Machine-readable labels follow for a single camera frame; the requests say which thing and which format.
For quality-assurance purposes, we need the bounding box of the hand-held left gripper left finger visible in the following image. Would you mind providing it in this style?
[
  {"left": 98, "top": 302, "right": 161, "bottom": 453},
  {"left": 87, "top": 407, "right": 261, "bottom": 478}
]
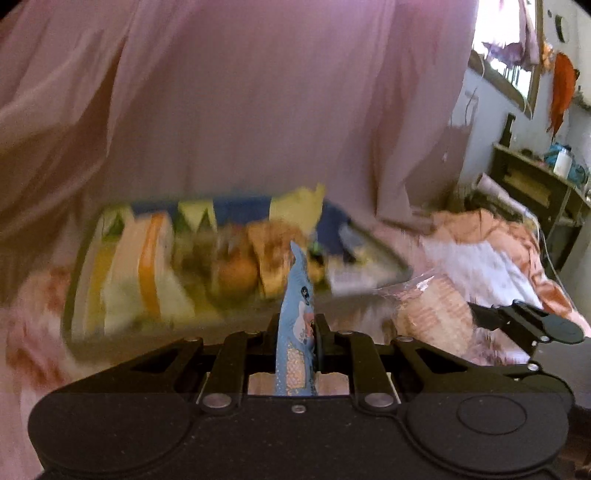
[{"left": 60, "top": 314, "right": 282, "bottom": 414}]

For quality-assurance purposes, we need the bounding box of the orange hanging cloth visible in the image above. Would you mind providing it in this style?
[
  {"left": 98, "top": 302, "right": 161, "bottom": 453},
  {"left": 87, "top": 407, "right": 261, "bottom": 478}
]
[{"left": 549, "top": 52, "right": 581, "bottom": 134}]

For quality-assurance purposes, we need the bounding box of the light blue snack packet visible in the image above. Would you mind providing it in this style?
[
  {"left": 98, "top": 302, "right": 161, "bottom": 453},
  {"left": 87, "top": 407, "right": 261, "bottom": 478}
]
[{"left": 274, "top": 240, "right": 320, "bottom": 398}]

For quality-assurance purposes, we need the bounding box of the floral bed sheet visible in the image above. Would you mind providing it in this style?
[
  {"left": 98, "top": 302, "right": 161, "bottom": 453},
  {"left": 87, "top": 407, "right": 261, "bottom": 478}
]
[{"left": 0, "top": 240, "right": 555, "bottom": 480}]

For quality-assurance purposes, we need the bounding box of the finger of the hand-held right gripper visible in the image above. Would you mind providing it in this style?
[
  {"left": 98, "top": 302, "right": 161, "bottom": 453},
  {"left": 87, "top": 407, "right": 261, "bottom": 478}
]
[{"left": 467, "top": 299, "right": 551, "bottom": 376}]

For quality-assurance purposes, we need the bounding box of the rolled paper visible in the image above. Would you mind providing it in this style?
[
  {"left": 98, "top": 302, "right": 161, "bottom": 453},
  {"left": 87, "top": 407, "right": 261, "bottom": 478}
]
[{"left": 475, "top": 172, "right": 529, "bottom": 210}]

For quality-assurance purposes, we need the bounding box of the grey tray with blue-yellow lining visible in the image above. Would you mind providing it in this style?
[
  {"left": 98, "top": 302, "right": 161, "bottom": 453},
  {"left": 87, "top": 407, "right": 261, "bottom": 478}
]
[{"left": 61, "top": 185, "right": 413, "bottom": 348}]

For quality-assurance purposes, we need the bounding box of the window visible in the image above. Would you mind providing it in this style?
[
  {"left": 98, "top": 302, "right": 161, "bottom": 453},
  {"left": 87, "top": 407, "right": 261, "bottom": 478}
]
[{"left": 471, "top": 0, "right": 546, "bottom": 116}]

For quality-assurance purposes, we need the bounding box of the pink curtain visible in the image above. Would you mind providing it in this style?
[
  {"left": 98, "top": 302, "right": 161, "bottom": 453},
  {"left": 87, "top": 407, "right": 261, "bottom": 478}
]
[{"left": 0, "top": 0, "right": 478, "bottom": 296}]

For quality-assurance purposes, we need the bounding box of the purple hanging cloth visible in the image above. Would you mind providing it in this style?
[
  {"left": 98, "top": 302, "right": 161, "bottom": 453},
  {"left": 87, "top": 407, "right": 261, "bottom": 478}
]
[{"left": 481, "top": 39, "right": 527, "bottom": 72}]

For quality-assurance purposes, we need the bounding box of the white bottle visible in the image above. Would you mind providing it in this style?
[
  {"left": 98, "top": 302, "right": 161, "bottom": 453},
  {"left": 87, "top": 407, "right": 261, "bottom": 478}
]
[{"left": 553, "top": 148, "right": 574, "bottom": 179}]

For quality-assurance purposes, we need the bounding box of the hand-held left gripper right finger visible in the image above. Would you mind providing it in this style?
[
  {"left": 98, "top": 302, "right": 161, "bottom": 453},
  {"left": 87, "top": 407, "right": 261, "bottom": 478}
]
[{"left": 315, "top": 314, "right": 522, "bottom": 413}]

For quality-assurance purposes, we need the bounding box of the wooden side table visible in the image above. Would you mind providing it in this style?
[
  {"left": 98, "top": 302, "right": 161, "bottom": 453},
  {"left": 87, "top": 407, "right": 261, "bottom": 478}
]
[{"left": 488, "top": 113, "right": 591, "bottom": 271}]

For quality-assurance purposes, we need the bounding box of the cream orange bread packet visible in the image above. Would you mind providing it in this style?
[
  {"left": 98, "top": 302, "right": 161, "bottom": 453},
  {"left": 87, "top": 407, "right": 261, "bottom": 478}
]
[{"left": 98, "top": 211, "right": 197, "bottom": 334}]

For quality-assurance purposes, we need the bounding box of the orange round snack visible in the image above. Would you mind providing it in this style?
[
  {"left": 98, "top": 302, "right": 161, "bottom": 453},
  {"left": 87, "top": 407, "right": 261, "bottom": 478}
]
[{"left": 216, "top": 256, "right": 260, "bottom": 298}]

